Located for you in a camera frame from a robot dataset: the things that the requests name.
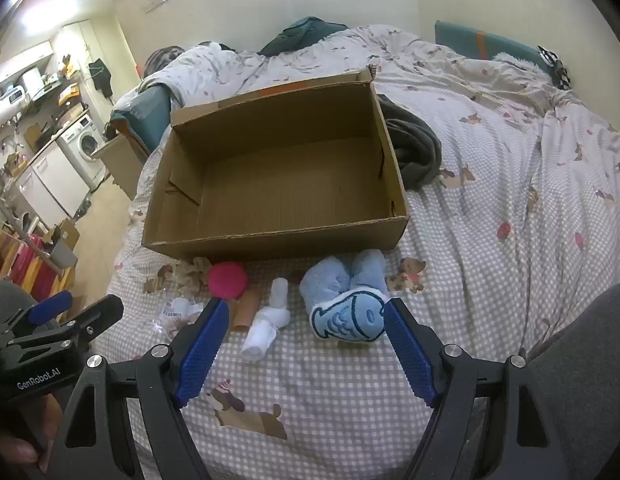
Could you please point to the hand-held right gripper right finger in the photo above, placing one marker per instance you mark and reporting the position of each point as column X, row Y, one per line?
column 410, row 355

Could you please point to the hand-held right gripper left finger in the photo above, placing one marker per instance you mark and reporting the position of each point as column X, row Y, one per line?
column 204, row 350

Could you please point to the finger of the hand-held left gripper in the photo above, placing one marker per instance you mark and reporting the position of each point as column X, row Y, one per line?
column 49, row 307
column 99, row 315

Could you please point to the clear plastic packet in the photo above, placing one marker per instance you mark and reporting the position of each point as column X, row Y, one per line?
column 177, row 310

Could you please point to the cardboard tube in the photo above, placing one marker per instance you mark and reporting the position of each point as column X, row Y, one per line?
column 245, row 310

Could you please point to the white sock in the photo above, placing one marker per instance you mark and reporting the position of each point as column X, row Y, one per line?
column 260, row 330

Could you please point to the light blue fish plush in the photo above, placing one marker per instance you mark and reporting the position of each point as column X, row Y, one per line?
column 340, row 320

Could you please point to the cardboard box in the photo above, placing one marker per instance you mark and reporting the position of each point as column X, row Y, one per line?
column 270, row 240

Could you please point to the person's left hand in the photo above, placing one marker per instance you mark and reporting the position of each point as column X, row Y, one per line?
column 19, row 452

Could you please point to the pink cloth on rack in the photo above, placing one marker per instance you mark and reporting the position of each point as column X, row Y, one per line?
column 32, row 260

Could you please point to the grey bin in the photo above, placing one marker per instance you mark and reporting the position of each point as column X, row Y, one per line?
column 64, row 255

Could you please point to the pink round plush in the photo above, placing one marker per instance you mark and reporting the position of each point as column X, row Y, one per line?
column 227, row 282

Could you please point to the white low cabinet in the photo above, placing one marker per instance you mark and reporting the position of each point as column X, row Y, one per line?
column 54, row 185

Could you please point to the white washing machine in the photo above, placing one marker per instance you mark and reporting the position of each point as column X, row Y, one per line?
column 84, row 145

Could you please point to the person's right leg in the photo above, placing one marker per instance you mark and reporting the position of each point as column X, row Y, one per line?
column 580, row 370

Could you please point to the printed checkered blanket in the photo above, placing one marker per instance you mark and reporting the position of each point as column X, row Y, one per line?
column 490, row 185

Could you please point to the teal pillow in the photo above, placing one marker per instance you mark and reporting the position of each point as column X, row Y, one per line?
column 144, row 115

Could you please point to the dark grey garment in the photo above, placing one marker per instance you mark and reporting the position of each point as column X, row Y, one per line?
column 415, row 150

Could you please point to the black hanging garment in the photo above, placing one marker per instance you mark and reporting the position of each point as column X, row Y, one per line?
column 100, row 77

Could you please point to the grey striped pillow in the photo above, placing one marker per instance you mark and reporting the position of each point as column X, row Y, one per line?
column 162, row 60

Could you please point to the white fuzzy blanket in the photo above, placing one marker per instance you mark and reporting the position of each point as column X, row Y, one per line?
column 515, row 65

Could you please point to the teal cushion with orange band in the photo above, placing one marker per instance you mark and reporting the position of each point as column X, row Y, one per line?
column 460, row 40

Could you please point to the black and white checkered cloth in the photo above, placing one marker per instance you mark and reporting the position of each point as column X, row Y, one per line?
column 555, row 65

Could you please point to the dark teal garment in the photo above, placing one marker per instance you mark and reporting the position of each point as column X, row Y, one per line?
column 305, row 32

